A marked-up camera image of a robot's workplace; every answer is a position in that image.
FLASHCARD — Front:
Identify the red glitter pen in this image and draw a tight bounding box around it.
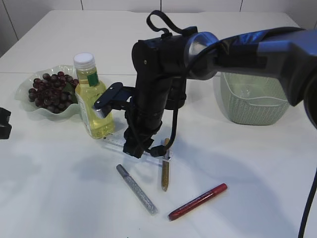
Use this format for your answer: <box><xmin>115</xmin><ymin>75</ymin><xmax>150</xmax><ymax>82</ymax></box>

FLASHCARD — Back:
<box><xmin>168</xmin><ymin>183</ymin><xmax>228</xmax><ymax>221</ymax></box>

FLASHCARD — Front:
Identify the gold glitter pen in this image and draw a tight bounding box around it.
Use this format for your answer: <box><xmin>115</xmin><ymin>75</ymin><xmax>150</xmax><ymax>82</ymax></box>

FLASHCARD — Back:
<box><xmin>161</xmin><ymin>150</ymin><xmax>170</xmax><ymax>191</ymax></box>

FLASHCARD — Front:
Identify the black mesh pen holder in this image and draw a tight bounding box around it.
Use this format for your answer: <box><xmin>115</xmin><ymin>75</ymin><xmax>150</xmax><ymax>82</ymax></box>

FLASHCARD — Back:
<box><xmin>165</xmin><ymin>77</ymin><xmax>187</xmax><ymax>111</ymax></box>

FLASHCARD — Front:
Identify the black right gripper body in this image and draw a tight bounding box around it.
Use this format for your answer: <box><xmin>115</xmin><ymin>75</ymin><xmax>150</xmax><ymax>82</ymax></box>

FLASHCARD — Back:
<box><xmin>123</xmin><ymin>81</ymin><xmax>173</xmax><ymax>149</ymax></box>

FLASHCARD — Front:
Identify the purple grape bunch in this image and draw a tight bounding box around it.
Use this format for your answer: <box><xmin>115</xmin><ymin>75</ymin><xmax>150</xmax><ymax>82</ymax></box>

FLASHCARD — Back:
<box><xmin>28</xmin><ymin>71</ymin><xmax>79</xmax><ymax>114</ymax></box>

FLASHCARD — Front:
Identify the green wavy glass plate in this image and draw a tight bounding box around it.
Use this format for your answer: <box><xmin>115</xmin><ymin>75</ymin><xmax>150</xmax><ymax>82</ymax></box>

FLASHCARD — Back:
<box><xmin>14</xmin><ymin>64</ymin><xmax>86</xmax><ymax>122</ymax></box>

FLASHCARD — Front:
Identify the yellow tea bottle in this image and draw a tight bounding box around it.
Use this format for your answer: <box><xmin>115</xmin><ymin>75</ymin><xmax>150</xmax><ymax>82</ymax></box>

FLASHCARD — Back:
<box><xmin>73</xmin><ymin>52</ymin><xmax>115</xmax><ymax>139</ymax></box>

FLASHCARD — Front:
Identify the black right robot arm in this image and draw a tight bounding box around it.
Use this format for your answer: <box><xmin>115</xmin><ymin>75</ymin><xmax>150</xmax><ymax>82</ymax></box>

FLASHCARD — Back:
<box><xmin>123</xmin><ymin>27</ymin><xmax>317</xmax><ymax>158</ymax></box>

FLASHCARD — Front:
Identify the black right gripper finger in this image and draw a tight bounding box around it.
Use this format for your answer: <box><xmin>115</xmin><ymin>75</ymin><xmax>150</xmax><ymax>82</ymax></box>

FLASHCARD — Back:
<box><xmin>123</xmin><ymin>138</ymin><xmax>138</xmax><ymax>155</ymax></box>
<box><xmin>135</xmin><ymin>138</ymin><xmax>154</xmax><ymax>158</ymax></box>

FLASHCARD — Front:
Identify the clear plastic ruler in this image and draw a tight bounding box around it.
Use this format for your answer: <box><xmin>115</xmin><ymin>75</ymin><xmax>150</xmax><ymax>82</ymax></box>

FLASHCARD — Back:
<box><xmin>102</xmin><ymin>133</ymin><xmax>173</xmax><ymax>162</ymax></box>

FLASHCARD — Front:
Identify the silver glitter pen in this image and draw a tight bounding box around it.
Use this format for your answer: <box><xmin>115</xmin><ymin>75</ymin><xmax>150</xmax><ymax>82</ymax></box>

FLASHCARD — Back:
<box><xmin>116</xmin><ymin>164</ymin><xmax>158</xmax><ymax>215</ymax></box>

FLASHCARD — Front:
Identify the green woven plastic basket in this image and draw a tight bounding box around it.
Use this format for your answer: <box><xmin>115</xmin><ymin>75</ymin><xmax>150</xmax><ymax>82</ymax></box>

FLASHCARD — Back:
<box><xmin>220</xmin><ymin>72</ymin><xmax>289</xmax><ymax>125</ymax></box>

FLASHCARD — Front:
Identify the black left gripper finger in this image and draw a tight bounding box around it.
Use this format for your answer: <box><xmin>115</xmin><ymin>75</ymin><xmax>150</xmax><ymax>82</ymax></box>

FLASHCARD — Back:
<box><xmin>0</xmin><ymin>108</ymin><xmax>12</xmax><ymax>139</ymax></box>

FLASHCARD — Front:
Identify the clear plastic sheet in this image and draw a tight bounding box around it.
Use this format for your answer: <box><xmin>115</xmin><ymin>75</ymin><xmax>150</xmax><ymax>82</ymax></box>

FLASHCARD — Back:
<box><xmin>237</xmin><ymin>88</ymin><xmax>252</xmax><ymax>99</ymax></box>

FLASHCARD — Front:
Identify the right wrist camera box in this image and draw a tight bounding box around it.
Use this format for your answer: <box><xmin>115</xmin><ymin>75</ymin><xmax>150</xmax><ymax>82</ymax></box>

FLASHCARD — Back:
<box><xmin>92</xmin><ymin>82</ymin><xmax>135</xmax><ymax>119</ymax></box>

